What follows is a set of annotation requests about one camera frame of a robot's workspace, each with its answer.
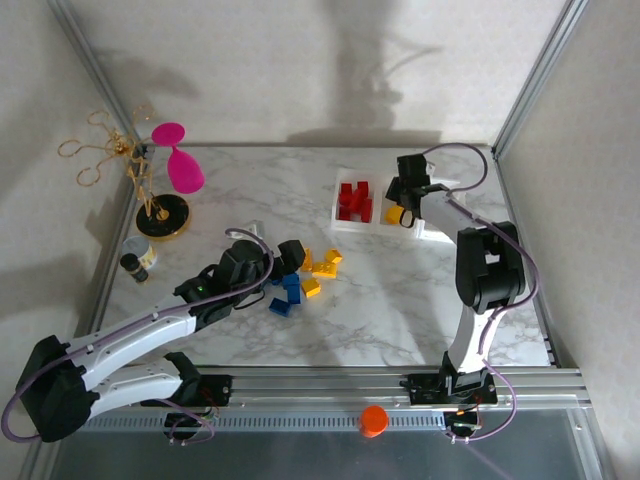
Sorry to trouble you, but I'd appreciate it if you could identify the slotted metal strip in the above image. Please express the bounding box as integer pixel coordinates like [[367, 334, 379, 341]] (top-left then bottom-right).
[[82, 410, 449, 434]]

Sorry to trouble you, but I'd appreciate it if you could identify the small electronics board green light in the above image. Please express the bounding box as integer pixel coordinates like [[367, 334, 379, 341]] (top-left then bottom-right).
[[444, 409, 484, 434]]

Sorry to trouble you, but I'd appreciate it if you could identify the white bin with red bricks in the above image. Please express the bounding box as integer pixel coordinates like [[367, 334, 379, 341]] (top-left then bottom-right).
[[331, 168, 384, 234]]

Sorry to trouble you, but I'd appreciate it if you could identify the white bin with yellow bricks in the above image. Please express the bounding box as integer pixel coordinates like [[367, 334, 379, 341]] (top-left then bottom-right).
[[378, 172, 428, 239]]

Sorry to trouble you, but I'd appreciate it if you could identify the grey metal plate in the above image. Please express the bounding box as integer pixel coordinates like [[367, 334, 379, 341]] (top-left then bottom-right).
[[29, 407, 616, 480]]

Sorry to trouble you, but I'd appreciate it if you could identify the orange round knob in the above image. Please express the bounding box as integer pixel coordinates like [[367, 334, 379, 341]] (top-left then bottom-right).
[[358, 404, 390, 439]]

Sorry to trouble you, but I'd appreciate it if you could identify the aluminium back rail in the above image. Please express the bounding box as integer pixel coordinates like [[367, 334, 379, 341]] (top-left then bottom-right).
[[144, 141, 496, 150]]

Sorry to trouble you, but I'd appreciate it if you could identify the pink plastic wine glass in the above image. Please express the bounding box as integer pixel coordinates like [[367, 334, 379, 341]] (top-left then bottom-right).
[[151, 122, 206, 195]]

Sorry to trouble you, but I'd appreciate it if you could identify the aluminium left frame post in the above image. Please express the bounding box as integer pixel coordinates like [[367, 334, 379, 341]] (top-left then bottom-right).
[[46, 0, 151, 156]]

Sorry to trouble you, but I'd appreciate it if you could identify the aluminium rail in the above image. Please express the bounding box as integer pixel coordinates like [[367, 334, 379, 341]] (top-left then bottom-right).
[[74, 144, 156, 351], [144, 141, 496, 150], [124, 364, 592, 414], [492, 149, 561, 369]]

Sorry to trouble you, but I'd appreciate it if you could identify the small dark-capped bottle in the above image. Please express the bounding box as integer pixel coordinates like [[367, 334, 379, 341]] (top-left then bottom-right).
[[121, 235, 158, 271]]

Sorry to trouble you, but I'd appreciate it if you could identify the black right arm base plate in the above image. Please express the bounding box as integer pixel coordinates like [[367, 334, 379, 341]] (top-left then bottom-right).
[[399, 372, 500, 407]]

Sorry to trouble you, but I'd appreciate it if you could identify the aluminium left side rail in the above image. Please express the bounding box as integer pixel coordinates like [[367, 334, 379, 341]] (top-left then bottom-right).
[[74, 144, 156, 351]]

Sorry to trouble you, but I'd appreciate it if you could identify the aluminium front rail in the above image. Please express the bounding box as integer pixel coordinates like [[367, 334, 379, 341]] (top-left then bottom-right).
[[124, 364, 592, 414]]

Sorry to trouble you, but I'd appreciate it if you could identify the aluminium right frame post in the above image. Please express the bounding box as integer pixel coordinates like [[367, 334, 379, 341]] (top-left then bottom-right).
[[491, 0, 587, 160]]

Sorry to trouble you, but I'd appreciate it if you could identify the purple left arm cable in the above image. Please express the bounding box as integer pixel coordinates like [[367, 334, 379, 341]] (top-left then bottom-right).
[[0, 228, 275, 441]]

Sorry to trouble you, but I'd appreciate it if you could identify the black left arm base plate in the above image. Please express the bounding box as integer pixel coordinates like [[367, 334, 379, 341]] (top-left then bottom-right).
[[197, 373, 234, 407]]

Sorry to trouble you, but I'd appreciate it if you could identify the aluminium frame post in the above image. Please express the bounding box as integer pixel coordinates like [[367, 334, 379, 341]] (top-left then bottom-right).
[[491, 0, 587, 160], [46, 0, 151, 156]]

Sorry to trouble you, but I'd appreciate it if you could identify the aluminium right side rail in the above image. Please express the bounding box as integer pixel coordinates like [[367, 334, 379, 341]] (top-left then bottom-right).
[[492, 149, 561, 369]]

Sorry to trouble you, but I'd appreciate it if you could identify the short purple cable loop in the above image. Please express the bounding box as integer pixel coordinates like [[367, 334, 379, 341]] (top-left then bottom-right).
[[164, 407, 219, 446]]

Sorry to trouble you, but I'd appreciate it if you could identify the small dark bottle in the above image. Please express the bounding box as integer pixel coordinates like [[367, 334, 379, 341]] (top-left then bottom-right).
[[119, 253, 151, 285]]

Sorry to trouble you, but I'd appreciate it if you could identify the gold wire stand black base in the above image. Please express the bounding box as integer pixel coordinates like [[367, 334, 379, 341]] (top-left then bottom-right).
[[58, 104, 193, 243]]

